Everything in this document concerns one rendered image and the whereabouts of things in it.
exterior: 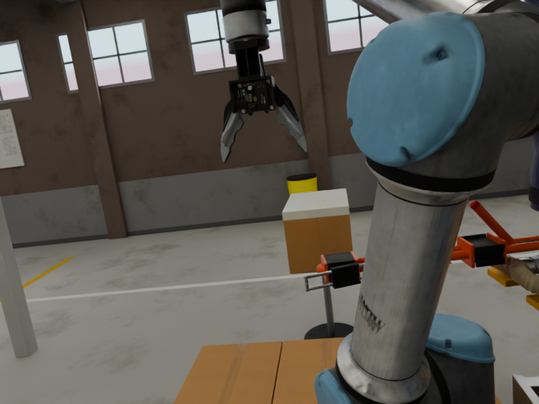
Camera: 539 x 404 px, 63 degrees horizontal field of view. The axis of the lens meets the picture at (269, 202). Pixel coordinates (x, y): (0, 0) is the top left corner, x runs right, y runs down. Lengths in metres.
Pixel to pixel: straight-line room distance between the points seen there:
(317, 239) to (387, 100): 2.34
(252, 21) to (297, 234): 2.04
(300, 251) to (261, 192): 4.17
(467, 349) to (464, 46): 0.42
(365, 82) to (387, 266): 0.18
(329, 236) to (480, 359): 2.07
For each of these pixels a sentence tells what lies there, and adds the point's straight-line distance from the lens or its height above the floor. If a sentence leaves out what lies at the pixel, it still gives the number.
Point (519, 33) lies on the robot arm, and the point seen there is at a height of 1.63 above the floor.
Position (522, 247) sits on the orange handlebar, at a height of 1.21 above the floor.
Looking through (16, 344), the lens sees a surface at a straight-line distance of 4.14.
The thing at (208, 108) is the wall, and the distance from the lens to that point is 6.87.
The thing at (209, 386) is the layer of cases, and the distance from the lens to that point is 1.97.
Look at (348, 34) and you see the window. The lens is 6.78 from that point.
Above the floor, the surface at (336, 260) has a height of 1.23.
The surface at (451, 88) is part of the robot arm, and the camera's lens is 0.35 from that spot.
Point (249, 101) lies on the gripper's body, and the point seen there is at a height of 1.62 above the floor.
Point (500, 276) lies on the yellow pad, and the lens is 1.35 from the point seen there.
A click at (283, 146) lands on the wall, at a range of 6.73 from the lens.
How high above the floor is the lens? 1.59
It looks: 11 degrees down
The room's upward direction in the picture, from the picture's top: 8 degrees counter-clockwise
